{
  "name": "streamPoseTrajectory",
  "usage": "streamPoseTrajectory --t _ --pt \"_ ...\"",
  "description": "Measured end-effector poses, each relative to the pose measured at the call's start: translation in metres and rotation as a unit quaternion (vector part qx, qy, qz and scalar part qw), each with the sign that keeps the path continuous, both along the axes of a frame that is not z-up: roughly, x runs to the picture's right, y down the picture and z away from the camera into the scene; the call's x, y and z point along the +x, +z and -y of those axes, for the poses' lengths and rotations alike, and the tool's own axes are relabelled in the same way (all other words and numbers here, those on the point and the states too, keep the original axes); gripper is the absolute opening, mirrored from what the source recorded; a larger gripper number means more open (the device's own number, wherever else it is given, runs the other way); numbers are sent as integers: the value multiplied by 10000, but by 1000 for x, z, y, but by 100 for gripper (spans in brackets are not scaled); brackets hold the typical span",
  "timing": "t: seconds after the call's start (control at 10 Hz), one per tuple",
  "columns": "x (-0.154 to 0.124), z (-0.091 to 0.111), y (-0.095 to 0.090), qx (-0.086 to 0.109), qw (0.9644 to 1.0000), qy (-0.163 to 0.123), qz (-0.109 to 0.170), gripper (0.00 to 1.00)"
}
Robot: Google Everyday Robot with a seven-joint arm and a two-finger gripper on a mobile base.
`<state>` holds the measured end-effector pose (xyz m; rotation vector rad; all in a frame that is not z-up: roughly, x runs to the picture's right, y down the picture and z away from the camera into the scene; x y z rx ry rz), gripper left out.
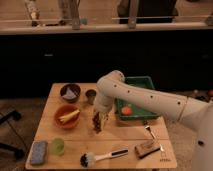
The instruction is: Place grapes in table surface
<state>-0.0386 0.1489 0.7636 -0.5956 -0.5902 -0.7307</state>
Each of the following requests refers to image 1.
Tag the green plastic tray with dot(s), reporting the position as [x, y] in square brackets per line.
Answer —
[133, 102]

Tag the orange bowl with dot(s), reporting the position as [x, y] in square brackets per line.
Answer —
[63, 110]

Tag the small metal cup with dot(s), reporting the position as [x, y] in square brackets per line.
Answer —
[90, 94]

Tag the white handled dish brush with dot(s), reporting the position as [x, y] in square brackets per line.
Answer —
[89, 159]

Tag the yellow banana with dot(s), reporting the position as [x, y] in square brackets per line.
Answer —
[69, 116]

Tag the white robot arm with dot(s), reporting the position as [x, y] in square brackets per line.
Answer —
[194, 114]

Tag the metal fork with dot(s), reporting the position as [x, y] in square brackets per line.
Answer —
[147, 127]

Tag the grey crumpled cloth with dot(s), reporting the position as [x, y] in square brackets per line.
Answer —
[70, 94]

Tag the brown wooden block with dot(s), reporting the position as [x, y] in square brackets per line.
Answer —
[147, 147]

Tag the green plastic cup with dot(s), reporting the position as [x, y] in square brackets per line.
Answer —
[57, 147]

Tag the dark purple grape bunch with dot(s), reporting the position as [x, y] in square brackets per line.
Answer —
[97, 122]

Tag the orange fruit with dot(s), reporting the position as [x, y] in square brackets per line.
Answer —
[126, 110]

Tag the blue grey sponge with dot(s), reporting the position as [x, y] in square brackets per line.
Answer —
[38, 154]

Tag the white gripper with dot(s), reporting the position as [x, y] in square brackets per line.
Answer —
[100, 112]

